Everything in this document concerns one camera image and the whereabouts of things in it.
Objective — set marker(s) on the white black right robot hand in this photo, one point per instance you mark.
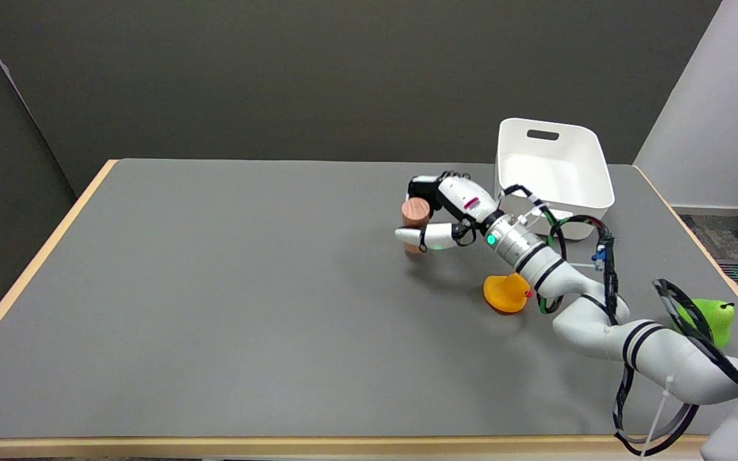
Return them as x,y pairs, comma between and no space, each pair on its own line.
449,211

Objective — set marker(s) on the wooden cylinder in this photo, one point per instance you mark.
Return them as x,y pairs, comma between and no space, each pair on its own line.
415,218

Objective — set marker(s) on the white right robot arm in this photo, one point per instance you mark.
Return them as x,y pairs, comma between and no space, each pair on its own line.
599,307

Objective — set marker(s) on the yellow rubber duck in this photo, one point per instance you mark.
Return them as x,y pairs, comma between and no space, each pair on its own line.
505,294

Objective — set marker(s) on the white plastic bin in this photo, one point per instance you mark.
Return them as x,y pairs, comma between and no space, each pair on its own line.
555,173

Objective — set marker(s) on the green toy pear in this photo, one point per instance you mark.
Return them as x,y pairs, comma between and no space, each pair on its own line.
715,319

